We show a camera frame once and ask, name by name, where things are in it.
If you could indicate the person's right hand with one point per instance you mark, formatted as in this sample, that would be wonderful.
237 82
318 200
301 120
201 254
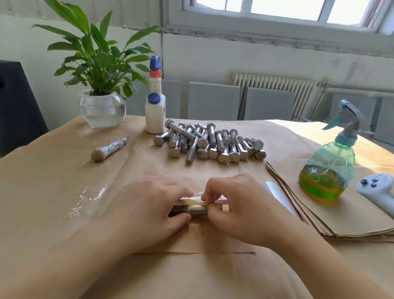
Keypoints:
252 212

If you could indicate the person's left hand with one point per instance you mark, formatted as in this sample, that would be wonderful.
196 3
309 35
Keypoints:
145 212

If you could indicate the white cling film roll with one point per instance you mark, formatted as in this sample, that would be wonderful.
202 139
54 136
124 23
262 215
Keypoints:
278 196

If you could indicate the grey hex bolt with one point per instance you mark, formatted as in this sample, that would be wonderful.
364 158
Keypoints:
197 209

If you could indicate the clear cling film sheet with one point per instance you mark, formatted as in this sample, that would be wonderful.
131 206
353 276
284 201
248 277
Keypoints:
89 200

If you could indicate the pile of steel bolts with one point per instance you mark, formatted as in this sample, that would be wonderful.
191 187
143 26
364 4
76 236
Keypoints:
209 141

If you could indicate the green spray bottle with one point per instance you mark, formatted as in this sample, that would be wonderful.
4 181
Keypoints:
329 169

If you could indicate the stack of brown paper sheets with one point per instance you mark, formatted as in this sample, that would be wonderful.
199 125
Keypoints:
363 215

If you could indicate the person's left forearm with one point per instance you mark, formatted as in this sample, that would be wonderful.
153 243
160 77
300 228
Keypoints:
49 265

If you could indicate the person's right forearm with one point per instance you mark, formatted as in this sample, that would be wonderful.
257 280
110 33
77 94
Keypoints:
332 271

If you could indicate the white glue bottle blue cap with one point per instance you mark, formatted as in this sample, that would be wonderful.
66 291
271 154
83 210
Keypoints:
155 114

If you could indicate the large brown paper table cover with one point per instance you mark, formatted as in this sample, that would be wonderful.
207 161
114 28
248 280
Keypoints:
49 178

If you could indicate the grey chair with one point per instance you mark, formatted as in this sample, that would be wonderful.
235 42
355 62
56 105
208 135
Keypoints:
385 120
173 98
213 101
342 114
269 105

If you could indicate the round glass vase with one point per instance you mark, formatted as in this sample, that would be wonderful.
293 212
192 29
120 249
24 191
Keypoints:
102 111

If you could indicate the white handheld controller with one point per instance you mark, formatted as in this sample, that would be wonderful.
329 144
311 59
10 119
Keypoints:
378 191

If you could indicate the white radiator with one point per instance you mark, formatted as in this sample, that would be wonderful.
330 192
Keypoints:
274 85

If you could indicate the black trash bin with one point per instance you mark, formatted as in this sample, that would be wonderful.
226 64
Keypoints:
18 111

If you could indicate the green leafy plant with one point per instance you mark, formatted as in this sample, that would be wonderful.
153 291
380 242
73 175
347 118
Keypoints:
95 55

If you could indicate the white framed window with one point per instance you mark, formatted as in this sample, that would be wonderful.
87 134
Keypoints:
277 18

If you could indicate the white vertical blind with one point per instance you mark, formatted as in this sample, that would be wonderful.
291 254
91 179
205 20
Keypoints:
80 6

